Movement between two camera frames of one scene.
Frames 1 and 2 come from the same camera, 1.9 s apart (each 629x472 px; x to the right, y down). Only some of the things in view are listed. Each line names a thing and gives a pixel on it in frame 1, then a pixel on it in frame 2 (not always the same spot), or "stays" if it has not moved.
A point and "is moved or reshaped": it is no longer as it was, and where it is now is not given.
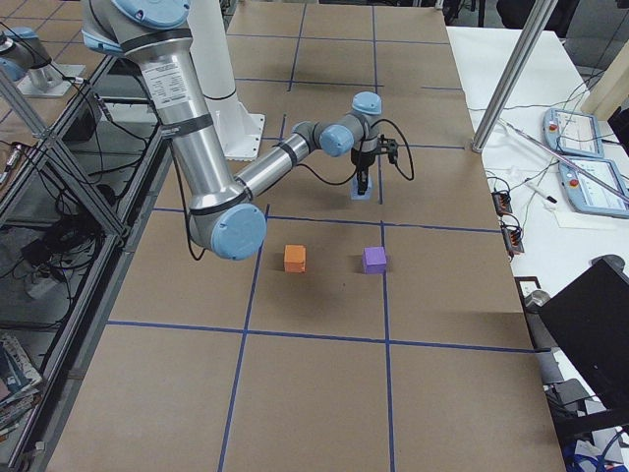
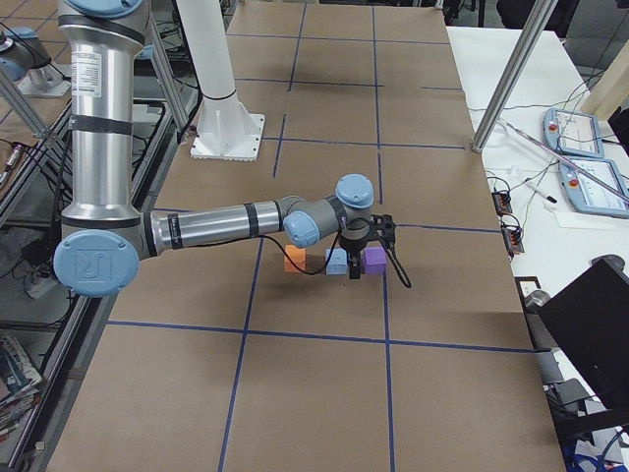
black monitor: (592, 320) stays
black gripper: (389, 146) → (382, 225)
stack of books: (21, 383) stays
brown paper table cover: (388, 335) stays
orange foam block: (295, 258) stays
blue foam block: (355, 189) is moved or reshaped
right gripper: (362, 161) → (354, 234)
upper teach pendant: (573, 133) stays
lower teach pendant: (589, 198) stays
